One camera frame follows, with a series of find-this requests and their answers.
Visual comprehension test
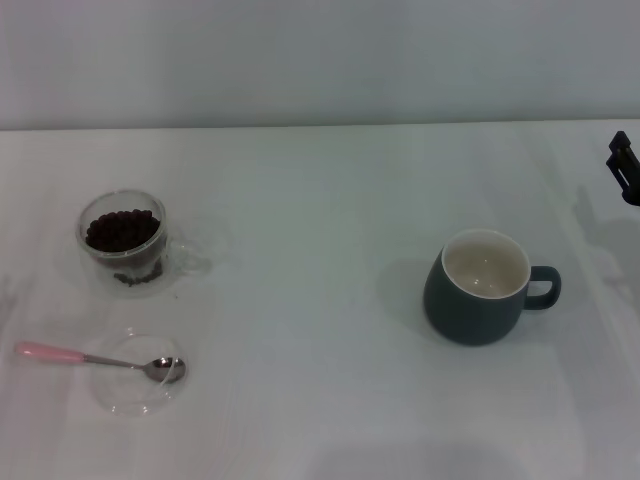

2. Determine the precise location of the pile of coffee beans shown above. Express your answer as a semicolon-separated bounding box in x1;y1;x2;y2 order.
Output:
84;208;164;289

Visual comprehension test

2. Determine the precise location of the clear glass saucer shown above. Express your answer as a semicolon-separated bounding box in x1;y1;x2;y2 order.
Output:
89;327;194;419

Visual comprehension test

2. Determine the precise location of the clear double-wall glass cup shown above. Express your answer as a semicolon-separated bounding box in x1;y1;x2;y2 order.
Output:
74;188;211;301

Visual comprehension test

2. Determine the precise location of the pink-handled metal spoon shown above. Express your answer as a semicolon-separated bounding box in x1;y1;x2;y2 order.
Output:
14;340;187;385

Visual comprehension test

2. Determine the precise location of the dark green ceramic mug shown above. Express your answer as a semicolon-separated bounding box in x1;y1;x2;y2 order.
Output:
422;228;562;347

